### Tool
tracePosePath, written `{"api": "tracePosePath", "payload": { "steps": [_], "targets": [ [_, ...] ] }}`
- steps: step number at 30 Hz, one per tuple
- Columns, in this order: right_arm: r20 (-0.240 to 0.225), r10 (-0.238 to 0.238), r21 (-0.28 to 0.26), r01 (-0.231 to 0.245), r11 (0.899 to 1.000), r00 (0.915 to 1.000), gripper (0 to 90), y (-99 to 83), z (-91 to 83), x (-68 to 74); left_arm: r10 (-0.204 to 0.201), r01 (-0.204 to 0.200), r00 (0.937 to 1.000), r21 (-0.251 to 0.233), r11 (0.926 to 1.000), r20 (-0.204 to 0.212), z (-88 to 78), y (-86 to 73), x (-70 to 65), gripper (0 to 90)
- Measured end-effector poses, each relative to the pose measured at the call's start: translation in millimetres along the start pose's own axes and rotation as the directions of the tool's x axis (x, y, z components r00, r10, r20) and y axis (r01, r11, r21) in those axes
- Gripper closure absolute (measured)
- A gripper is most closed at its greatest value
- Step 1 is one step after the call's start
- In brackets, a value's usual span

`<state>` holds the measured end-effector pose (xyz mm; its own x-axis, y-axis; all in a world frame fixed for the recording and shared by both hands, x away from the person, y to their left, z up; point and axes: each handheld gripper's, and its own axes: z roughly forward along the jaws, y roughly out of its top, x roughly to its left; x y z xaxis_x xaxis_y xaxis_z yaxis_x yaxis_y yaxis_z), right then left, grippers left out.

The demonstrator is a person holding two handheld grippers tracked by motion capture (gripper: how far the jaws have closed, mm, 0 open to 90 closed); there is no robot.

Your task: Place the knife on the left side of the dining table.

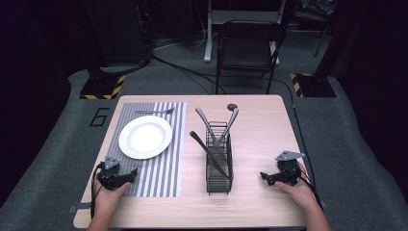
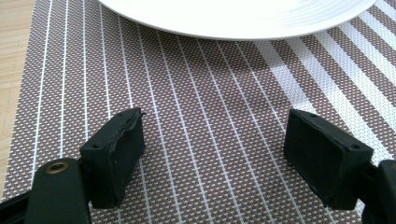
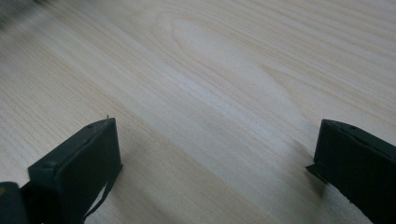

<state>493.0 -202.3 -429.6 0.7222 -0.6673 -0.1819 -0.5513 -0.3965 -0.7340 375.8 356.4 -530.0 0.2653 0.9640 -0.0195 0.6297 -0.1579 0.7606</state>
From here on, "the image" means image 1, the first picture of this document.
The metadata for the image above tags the grey tape strip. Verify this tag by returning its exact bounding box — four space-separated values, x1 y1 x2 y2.
68 202 93 214

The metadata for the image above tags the white plate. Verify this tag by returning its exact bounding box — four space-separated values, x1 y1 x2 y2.
117 115 173 161

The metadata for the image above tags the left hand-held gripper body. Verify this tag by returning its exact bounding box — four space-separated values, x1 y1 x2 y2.
97 156 127 191

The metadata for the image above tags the black floor cable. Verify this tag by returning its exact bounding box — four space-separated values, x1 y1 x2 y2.
150 52 227 96

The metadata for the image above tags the black yellow-striped stand base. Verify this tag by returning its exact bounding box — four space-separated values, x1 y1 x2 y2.
79 65 127 101
290 72 338 98

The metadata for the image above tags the black-handled table knife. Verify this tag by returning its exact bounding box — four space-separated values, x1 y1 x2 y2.
189 130 231 179

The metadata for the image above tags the silver fork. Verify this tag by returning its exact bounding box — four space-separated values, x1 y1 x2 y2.
134 107 177 116

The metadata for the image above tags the white metal desk frame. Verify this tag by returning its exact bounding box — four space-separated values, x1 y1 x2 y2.
203 0 288 66

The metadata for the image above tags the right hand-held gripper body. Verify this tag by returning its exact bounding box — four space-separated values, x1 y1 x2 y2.
274 150 306 187

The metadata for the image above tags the silver spoon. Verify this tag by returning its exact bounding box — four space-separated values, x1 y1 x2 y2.
194 106 220 147
219 107 241 146

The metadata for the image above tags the person's right hand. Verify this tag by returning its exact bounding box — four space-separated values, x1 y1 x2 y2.
273 161 318 214

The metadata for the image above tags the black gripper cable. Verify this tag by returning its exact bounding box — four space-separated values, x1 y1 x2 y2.
89 161 106 220
290 167 324 211

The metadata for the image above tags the person's left hand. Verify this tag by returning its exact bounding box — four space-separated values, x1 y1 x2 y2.
92 172 133 213

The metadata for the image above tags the dark cabinet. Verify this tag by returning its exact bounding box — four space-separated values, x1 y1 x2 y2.
80 0 153 66

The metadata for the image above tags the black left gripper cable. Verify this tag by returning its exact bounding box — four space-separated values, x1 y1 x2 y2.
89 161 106 220

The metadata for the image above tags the black folding chair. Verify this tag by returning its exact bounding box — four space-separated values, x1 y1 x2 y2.
215 19 288 96

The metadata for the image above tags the grey striped placemat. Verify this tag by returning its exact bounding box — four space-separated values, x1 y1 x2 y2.
105 101 188 198

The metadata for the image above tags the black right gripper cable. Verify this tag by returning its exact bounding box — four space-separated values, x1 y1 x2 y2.
290 167 324 211

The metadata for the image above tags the black wire cutlery basket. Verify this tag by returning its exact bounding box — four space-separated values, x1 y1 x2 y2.
204 120 235 196

